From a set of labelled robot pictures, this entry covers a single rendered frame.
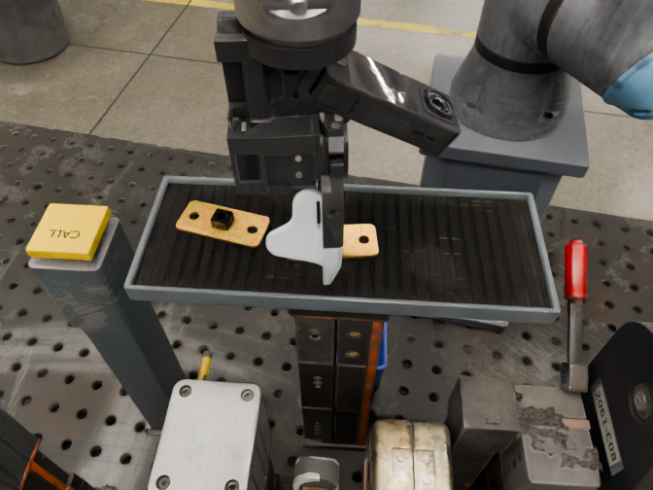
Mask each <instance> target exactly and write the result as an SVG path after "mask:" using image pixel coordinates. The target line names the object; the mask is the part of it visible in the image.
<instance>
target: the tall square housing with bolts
mask: <svg viewBox="0 0 653 490"><path fill-rule="evenodd" d="M272 440H273V434H271V432H270V428H269V423H268V419H267V414H266V410H265V405H264V401H263V397H262V391H261V389H260V388H259V386H258V385H256V384H249V383H233V382H218V381H202V380H181V381H179V382H178V383H177V384H176V385H175V386H174V388H173V391H172V395H171V399H170V402H169V405H168V409H167V413H166V417H165V421H164V425H163V429H162V432H161V436H160V440H159V444H158V448H157V452H156V455H155V461H154V465H153V469H152V473H151V477H150V481H149V485H148V490H283V488H282V484H281V479H280V475H279V474H278V473H275V472H274V470H273V466H272V462H271V458H270V456H271V448H272Z"/></svg>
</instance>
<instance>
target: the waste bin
mask: <svg viewBox="0 0 653 490"><path fill-rule="evenodd" d="M69 39H70V34H69V31H68V28H67V25H66V22H65V19H64V16H63V13H62V12H61V9H60V6H59V3H58V0H0V60H2V61H5V62H8V63H13V64H29V63H35V62H39V61H43V60H46V59H48V58H51V57H53V56H55V55H57V54H58V53H60V52H61V51H62V50H63V49H64V48H65V47H66V46H67V45H68V43H69Z"/></svg>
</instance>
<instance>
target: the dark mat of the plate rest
mask: <svg viewBox="0 0 653 490"><path fill-rule="evenodd" d="M300 191H302V190H294V189H291V194H271V195H263V193H248V194H237V192H236V187H235V186H216V185H194V184H173V183H169V184H168V186H167V189H166V192H165V195H164V198H163V200H162V203H161V206H160V209H159V211H158V214H157V217H156V219H155V224H154V227H153V230H152V232H151V235H150V238H149V241H148V244H147V247H146V250H145V253H144V256H143V259H142V260H141V263H140V266H139V269H138V272H137V275H136V277H135V280H134V283H133V285H141V286H159V287H176V288H194V289H211V290H229V291H246V292H263V293H280V294H298V295H315V296H333V297H350V298H384V299H402V300H419V301H437V302H454V303H471V304H489V305H506V306H524V307H541V308H551V305H550V300H549V296H548V292H547V287H546V283H545V279H544V274H543V270H542V266H541V262H540V257H539V253H538V249H537V244H536V240H535V235H534V231H533V223H532V218H531V214H530V210H529V205H528V202H527V201H526V200H517V199H497V198H479V197H459V196H437V195H415V194H394V193H375V192H344V225H362V224H371V225H374V226H375V229H376V236H377V243H378V250H379V253H378V255H377V256H376V257H374V258H359V259H342V264H341V268H340V269H339V271H338V273H337V274H336V276H335V277H334V279H333V281H332V282H331V284H330V285H324V284H323V267H322V266H321V265H319V264H317V263H314V262H305V261H295V262H292V261H289V260H288V259H287V258H282V257H277V256H274V255H273V254H271V253H270V252H269V251H268V249H267V247H266V236H267V234H268V233H269V232H270V231H272V230H274V229H276V228H279V227H281V226H282V225H284V224H286V223H288V222H289V221H290V220H291V219H292V201H293V199H294V197H295V195H296V194H297V193H298V192H300ZM194 200H197V201H202V202H206V203H210V204H215V205H219V206H223V207H227V208H231V209H236V210H240V211H244V212H249V213H253V214H258V215H261V216H265V217H268V218H269V219H270V225H269V227H268V229H267V231H266V233H265V235H264V237H263V238H262V240H261V243H260V245H259V246H258V247H256V248H249V247H245V246H241V245H237V244H233V243H228V242H224V241H221V240H217V239H213V238H209V237H205V236H200V235H196V234H192V233H188V232H184V231H180V230H177V228H176V224H177V222H178V220H179V219H180V217H181V216H182V214H183V212H184V211H185V209H186V208H187V206H188V205H189V203H190V202H191V201H194Z"/></svg>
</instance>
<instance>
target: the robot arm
mask: <svg viewBox="0 0 653 490"><path fill-rule="evenodd" d="M233 2H234V10H235V11H218V16H217V32H216V33H215V38H214V45H215V51H216V57H217V62H221V63H222V65H223V74H224V80H225V86H226V92H227V98H228V112H227V121H228V127H227V137H226V140H227V146H228V150H229V155H230V161H231V166H232V171H233V177H234V182H235V187H236V192H237V194H248V193H263V195H271V194H291V187H295V186H315V180H317V189H316V190H315V189H305V190H302V191H300V192H298V193H297V194H296V195H295V197H294V199H293V201H292V219H291V220H290V221H289V222H288V223H286V224H284V225H282V226H281V227H278V228H276V229H274V230H272V231H270V232H269V233H268V234H267V236H266V247H267V249H268V251H269V252H270V253H271V254H273V255H274V256H277V257H282V258H288V259H294V260H299V261H305V262H310V263H317V264H319V265H321V266H322V267H323V284H324V285H330V284H331V282H332V281H333V279H334V277H335V276H336V274H337V273H338V271H339V269H340V268H341V264H342V255H343V237H344V179H347V178H348V169H349V137H348V125H347V122H348V121H349V120H352V121H354V122H357V123H361V124H363V125H366V126H368V127H370V128H373V129H375V130H378V131H380V132H383V133H385V134H387V135H390V136H392V137H394V138H396V139H399V140H401V141H403V142H406V143H408V144H411V145H413V146H416V147H418V148H421V149H423V150H425V151H428V152H430V153H433V154H435V155H438V156H439V155H441V154H442V153H443V152H444V151H445V150H446V149H447V147H448V146H449V145H450V144H451V143H452V142H453V141H454V140H455V139H456V138H457V137H458V136H459V135H460V134H461V133H462V132H461V129H460V125H459V122H458V120H459V121H460V122H461V123H462V124H464V125H465V126H467V127H468V128H470V129H472V130H473V131H475V132H477V133H480V134H482V135H485V136H488V137H491V138H495V139H499V140H505V141H529V140H534V139H538V138H541V137H544V136H546V135H548V134H550V133H552V132H553V131H554V130H555V129H557V127H558V126H559V125H560V124H561V122H562V119H563V117H564V115H565V112H566V110H567V105H568V79H569V75H571V76H572V77H573V78H575V79H576V80H577V81H579V82H580V83H582V84H583V85H584V86H586V87H587V88H589V89H590V90H592V91H593V92H595V93H596V94H597V95H599V96H600V97H602V100H603V102H605V103H606V104H608V105H613V106H615V107H617V108H618V109H620V110H621V111H623V112H624V113H626V114H628V115H629V116H631V117H633V118H635V119H638V120H653V0H484V3H483V8H482V12H481V16H480V20H479V24H478V28H477V33H476V37H475V41H474V45H473V46H472V48H471V50H470V51H469V53H468V55H467V56H466V58H465V59H464V62H463V63H462V65H461V66H460V68H459V70H458V71H457V73H456V75H455V76H454V78H453V81H452V83H451V87H450V92H449V95H448V94H446V93H443V92H441V91H439V90H437V89H435V88H433V87H430V86H428V85H426V84H423V83H421V82H419V81H417V80H415V79H413V78H411V77H409V76H407V75H404V74H402V73H400V72H398V71H396V70H395V69H393V68H391V67H389V66H387V65H384V64H382V63H380V62H378V61H376V60H374V59H372V58H370V57H368V56H365V55H363V54H361V53H359V52H356V51H354V50H353V48H354V46H355V44H356V41H357V21H358V18H359V15H360V13H361V0H233ZM233 118H238V120H234V121H233ZM237 164H238V166H237ZM238 170H239V171H238ZM239 176H240V177H239ZM317 201H320V205H321V222H320V223H319V224H317Z"/></svg>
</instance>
